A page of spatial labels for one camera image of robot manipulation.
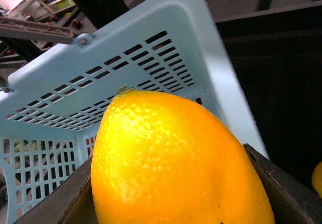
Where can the brown basket handle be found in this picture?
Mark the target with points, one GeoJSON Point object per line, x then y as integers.
{"type": "Point", "coordinates": [28, 30]}

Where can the light blue plastic basket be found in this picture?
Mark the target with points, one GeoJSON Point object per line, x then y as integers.
{"type": "Point", "coordinates": [51, 114]}

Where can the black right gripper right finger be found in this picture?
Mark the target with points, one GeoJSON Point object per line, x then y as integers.
{"type": "Point", "coordinates": [291, 201]}

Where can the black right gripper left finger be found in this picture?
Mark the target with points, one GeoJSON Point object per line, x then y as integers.
{"type": "Point", "coordinates": [71, 202]}

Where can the yellow lemon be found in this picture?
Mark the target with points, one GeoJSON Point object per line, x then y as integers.
{"type": "Point", "coordinates": [159, 158]}
{"type": "Point", "coordinates": [317, 179]}

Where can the yellow lemon on shelf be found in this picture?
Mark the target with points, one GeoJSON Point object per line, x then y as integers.
{"type": "Point", "coordinates": [317, 179]}

